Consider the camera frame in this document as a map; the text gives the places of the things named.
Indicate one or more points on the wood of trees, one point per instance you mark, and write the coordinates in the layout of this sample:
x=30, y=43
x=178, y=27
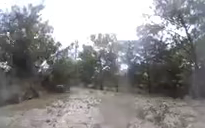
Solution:
x=100, y=60

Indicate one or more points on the pale dirt path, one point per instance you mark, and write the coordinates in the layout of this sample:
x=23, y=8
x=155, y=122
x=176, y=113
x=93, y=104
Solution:
x=113, y=110

